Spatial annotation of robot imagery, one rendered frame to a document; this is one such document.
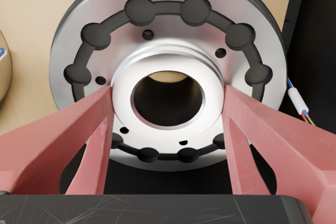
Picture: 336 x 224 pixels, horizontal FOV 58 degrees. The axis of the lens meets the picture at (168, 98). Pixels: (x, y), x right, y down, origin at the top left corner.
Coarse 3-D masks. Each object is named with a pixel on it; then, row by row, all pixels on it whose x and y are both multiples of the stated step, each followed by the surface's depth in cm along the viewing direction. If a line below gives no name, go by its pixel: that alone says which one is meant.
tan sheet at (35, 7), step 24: (0, 0) 15; (24, 0) 15; (48, 0) 15; (72, 0) 15; (264, 0) 15; (288, 0) 15; (0, 24) 16; (24, 24) 16; (48, 24) 16; (24, 48) 17; (48, 48) 17; (24, 72) 18; (168, 72) 18; (24, 96) 19; (48, 96) 19; (0, 120) 20; (24, 120) 20
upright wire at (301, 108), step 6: (288, 78) 14; (288, 84) 13; (288, 90) 13; (294, 90) 13; (294, 96) 13; (300, 96) 13; (294, 102) 13; (300, 102) 12; (300, 108) 12; (306, 108) 12; (300, 114) 12; (306, 114) 12; (306, 120) 12; (312, 120) 12
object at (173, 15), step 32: (96, 0) 11; (128, 0) 11; (160, 0) 11; (192, 0) 11; (224, 0) 11; (64, 32) 11; (96, 32) 12; (128, 32) 11; (160, 32) 11; (192, 32) 11; (224, 32) 11; (256, 32) 11; (64, 64) 12; (96, 64) 12; (224, 64) 12; (256, 64) 13; (64, 96) 13; (256, 96) 13; (128, 160) 16; (160, 160) 16; (192, 160) 16
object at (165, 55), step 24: (144, 48) 12; (168, 48) 11; (192, 48) 12; (120, 72) 12; (144, 72) 12; (192, 72) 12; (216, 72) 12; (120, 96) 12; (216, 96) 12; (120, 120) 13; (144, 120) 13; (168, 120) 14; (192, 120) 13; (216, 120) 13
